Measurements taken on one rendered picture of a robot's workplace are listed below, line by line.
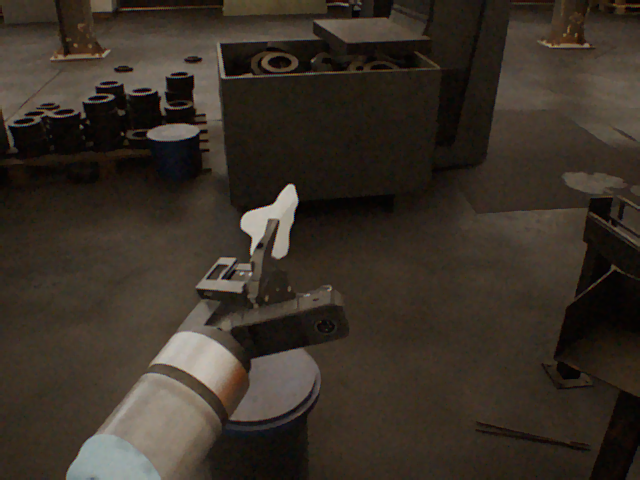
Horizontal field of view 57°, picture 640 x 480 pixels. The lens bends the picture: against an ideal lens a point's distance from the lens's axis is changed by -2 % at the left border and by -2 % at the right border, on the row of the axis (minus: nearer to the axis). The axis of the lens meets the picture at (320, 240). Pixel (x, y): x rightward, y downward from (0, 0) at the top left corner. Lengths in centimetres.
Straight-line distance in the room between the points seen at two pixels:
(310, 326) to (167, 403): 15
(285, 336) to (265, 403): 79
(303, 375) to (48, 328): 131
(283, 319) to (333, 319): 5
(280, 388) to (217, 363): 86
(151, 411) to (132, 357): 173
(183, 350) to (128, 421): 8
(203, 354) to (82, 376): 169
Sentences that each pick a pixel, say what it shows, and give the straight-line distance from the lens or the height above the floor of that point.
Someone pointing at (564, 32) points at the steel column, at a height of 16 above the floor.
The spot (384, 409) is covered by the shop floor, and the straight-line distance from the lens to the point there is 198.
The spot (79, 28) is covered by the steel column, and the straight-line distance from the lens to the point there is 716.
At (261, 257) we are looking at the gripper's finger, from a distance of 61.
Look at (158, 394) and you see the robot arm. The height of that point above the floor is 103.
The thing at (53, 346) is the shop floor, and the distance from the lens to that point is 240.
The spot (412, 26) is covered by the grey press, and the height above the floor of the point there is 82.
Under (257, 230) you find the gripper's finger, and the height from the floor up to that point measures 109.
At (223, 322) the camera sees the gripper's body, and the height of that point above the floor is 103.
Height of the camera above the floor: 140
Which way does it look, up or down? 29 degrees down
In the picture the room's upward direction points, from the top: straight up
